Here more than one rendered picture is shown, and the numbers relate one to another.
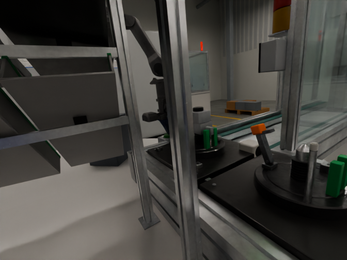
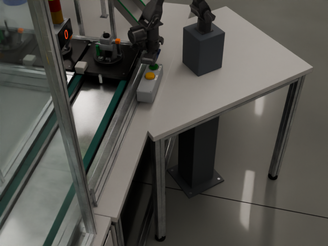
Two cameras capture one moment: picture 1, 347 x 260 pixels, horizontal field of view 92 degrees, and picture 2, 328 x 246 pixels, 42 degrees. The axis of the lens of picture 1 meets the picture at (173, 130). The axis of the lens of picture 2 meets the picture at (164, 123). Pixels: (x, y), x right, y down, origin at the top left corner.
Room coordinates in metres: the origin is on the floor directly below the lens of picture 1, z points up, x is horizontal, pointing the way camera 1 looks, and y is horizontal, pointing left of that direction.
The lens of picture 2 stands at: (1.78, -1.08, 2.14)
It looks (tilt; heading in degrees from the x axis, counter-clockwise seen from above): 44 degrees down; 134
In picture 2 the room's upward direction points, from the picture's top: 1 degrees counter-clockwise
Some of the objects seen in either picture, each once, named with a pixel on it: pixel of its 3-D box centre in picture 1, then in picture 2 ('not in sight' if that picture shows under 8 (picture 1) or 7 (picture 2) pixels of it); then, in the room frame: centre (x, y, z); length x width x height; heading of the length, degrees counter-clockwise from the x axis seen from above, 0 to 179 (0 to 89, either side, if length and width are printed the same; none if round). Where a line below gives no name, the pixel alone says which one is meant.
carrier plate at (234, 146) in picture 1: (200, 152); (109, 59); (0.47, -0.07, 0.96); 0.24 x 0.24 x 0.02; 31
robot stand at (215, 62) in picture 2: (109, 138); (202, 48); (0.72, 0.29, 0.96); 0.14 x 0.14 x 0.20; 75
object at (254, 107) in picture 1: (246, 106); not in sight; (5.82, -2.60, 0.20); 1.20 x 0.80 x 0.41; 30
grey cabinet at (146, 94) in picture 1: (145, 90); not in sight; (3.85, 0.53, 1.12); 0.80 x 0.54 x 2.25; 120
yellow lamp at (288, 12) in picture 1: (284, 21); (55, 14); (0.46, -0.30, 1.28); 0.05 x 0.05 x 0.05
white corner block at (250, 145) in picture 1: (251, 149); (81, 67); (0.43, -0.21, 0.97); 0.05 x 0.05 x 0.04; 31
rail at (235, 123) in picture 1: (224, 135); (124, 111); (0.74, -0.23, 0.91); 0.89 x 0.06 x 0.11; 121
